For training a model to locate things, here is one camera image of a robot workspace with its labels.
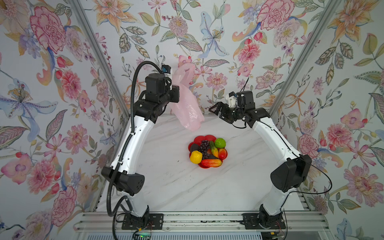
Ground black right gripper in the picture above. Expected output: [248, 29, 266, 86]
[209, 103, 245, 124]

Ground pink plastic bag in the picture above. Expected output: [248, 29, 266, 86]
[170, 63, 205, 132]

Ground green toy melon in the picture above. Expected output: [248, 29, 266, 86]
[215, 138, 227, 149]

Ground yellow toy pepper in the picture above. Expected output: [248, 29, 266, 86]
[190, 151, 203, 165]

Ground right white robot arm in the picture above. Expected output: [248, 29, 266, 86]
[209, 102, 312, 229]

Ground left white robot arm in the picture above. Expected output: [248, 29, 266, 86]
[102, 74, 180, 218]

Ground red flower-shaped plastic plate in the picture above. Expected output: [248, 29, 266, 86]
[188, 135, 228, 169]

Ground green orange toy papaya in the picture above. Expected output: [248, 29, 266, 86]
[209, 141, 219, 158]

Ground dark purple toy grapes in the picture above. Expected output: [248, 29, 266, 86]
[199, 140, 211, 160]

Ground red yellow toy peach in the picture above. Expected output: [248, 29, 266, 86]
[218, 148, 228, 160]

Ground dark toy avocado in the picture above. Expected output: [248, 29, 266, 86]
[190, 144, 200, 153]

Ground red orange toy mango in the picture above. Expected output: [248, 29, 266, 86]
[199, 159, 223, 168]

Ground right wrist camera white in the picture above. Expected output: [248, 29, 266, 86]
[226, 92, 237, 109]

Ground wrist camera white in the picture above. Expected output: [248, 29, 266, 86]
[161, 65, 172, 75]
[226, 92, 237, 109]

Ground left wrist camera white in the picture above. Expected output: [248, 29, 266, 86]
[161, 65, 172, 75]

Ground thin black cable right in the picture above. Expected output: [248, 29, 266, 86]
[230, 76, 333, 240]

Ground aluminium corner post left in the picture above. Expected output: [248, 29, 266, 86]
[69, 0, 130, 119]

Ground aluminium corner post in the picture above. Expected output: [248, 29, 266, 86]
[69, 0, 130, 119]
[269, 0, 340, 117]

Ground black corrugated cable left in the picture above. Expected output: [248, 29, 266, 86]
[106, 60, 164, 240]

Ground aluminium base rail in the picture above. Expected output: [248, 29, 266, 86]
[74, 211, 330, 233]

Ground aluminium corner post right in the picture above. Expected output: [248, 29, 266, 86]
[269, 0, 340, 117]

